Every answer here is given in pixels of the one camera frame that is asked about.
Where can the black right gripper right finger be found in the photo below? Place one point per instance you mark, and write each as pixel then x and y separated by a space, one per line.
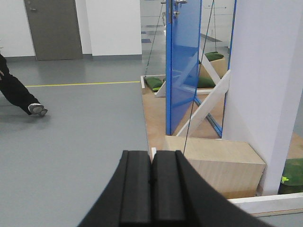
pixel 182 198

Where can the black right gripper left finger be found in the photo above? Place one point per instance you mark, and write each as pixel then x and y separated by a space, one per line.
pixel 126 200

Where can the blue door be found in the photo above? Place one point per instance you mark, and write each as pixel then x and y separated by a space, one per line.
pixel 182 59

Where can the silver door handle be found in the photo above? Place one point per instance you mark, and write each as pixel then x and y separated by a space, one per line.
pixel 181 1

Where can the silver door lock knob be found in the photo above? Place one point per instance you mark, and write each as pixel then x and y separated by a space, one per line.
pixel 176 13

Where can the grey door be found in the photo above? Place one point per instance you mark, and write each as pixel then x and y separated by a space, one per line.
pixel 54 29

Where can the light wooden box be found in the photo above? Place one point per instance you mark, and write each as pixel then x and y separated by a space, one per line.
pixel 233 168

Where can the wooden base platform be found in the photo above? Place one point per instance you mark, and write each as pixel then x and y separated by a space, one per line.
pixel 155 119

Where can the dark green sandbag far right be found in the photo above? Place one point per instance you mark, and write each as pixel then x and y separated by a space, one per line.
pixel 292 177

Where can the white diagonal brace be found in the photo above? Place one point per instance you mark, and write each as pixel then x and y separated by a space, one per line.
pixel 207 106

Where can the green sandbag left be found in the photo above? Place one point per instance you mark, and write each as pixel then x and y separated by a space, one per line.
pixel 154 83

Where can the grey white shoe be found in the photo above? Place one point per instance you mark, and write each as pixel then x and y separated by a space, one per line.
pixel 37 109

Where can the person black trousers leg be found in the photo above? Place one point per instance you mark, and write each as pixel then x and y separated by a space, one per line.
pixel 14 91

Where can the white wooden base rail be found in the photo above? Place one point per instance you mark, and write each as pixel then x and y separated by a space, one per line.
pixel 270 205

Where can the white wall panel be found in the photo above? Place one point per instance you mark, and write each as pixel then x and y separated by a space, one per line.
pixel 266 81

